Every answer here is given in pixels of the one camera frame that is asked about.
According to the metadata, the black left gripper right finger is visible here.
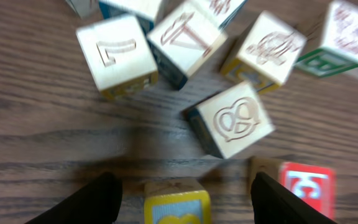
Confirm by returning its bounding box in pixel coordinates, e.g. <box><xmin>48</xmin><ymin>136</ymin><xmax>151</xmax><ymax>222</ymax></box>
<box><xmin>250</xmin><ymin>172</ymin><xmax>337</xmax><ymax>224</ymax></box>

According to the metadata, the blue edged rear block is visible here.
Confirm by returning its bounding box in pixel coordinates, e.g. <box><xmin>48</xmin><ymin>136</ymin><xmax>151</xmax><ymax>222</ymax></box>
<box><xmin>192</xmin><ymin>0</ymin><xmax>247</xmax><ymax>30</ymax></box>

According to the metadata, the yellow top picture block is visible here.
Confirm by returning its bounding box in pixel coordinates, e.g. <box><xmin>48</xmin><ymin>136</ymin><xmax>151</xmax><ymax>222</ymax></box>
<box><xmin>144</xmin><ymin>178</ymin><xmax>212</xmax><ymax>224</ymax></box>

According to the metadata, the plain block below cluster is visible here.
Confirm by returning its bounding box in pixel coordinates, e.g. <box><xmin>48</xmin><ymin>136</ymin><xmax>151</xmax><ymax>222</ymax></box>
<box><xmin>185</xmin><ymin>81</ymin><xmax>275</xmax><ymax>159</ymax></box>

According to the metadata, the blue edged block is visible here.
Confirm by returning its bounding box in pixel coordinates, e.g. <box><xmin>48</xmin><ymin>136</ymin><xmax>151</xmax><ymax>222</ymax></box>
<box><xmin>192</xmin><ymin>0</ymin><xmax>247</xmax><ymax>30</ymax></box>
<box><xmin>147</xmin><ymin>1</ymin><xmax>227</xmax><ymax>90</ymax></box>

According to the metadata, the green B letter block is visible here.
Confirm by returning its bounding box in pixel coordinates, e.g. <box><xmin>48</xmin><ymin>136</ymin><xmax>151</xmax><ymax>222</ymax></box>
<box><xmin>294</xmin><ymin>0</ymin><xmax>358</xmax><ymax>78</ymax></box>

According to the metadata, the red E block rear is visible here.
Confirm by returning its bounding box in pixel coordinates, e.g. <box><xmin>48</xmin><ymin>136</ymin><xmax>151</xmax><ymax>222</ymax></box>
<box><xmin>247</xmin><ymin>156</ymin><xmax>336</xmax><ymax>220</ymax></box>

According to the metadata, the blue edged centre block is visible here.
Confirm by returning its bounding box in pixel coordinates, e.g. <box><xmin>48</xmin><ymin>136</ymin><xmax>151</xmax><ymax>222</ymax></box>
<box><xmin>147</xmin><ymin>1</ymin><xmax>227</xmax><ymax>90</ymax></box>

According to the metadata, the small rear centre block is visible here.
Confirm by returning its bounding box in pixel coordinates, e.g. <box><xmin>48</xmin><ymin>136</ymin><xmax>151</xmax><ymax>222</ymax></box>
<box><xmin>99</xmin><ymin>0</ymin><xmax>168</xmax><ymax>34</ymax></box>

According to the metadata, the blue yellow sided block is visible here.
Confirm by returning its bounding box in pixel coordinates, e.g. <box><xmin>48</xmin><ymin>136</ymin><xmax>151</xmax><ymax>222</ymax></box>
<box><xmin>221</xmin><ymin>11</ymin><xmax>306</xmax><ymax>93</ymax></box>

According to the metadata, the yellow G letter block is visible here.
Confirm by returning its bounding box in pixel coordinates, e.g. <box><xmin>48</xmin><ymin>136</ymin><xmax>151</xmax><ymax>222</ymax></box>
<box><xmin>76</xmin><ymin>14</ymin><xmax>158</xmax><ymax>100</ymax></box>

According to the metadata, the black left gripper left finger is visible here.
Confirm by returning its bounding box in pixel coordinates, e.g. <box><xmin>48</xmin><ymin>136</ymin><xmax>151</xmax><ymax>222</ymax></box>
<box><xmin>26</xmin><ymin>172</ymin><xmax>123</xmax><ymax>224</ymax></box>

